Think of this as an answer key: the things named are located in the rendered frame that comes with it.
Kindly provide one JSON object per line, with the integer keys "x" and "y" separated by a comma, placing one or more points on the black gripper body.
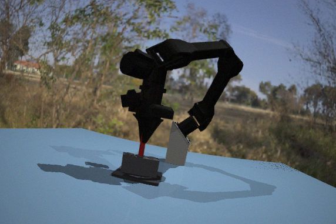
{"x": 153, "y": 109}

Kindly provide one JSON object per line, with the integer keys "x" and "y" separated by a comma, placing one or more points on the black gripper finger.
{"x": 148, "y": 127}
{"x": 140, "y": 123}

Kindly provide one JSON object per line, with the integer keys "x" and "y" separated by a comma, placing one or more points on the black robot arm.
{"x": 178, "y": 54}

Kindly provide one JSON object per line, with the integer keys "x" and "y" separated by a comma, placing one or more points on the red peg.
{"x": 142, "y": 148}

